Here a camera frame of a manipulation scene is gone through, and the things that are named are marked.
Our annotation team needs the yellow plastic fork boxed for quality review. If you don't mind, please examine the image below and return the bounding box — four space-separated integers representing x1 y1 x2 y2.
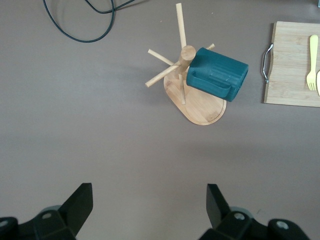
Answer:
306 34 319 91

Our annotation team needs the bamboo cutting board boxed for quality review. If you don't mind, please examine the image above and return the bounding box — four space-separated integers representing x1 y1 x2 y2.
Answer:
261 21 320 108

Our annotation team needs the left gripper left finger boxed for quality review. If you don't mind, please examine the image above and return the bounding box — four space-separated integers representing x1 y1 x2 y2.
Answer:
0 182 94 240

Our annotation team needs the black loose cable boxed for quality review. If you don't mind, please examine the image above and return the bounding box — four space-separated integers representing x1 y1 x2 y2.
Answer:
42 0 115 43
86 0 131 14

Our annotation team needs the teal plastic cup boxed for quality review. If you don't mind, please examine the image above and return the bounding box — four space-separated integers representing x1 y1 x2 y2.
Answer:
185 47 250 103

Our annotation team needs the wooden mug tree stand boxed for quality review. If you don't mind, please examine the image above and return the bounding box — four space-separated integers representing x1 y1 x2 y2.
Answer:
144 3 228 126

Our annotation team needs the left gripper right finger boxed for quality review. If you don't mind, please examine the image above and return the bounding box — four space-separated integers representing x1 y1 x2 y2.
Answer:
199 183 311 240

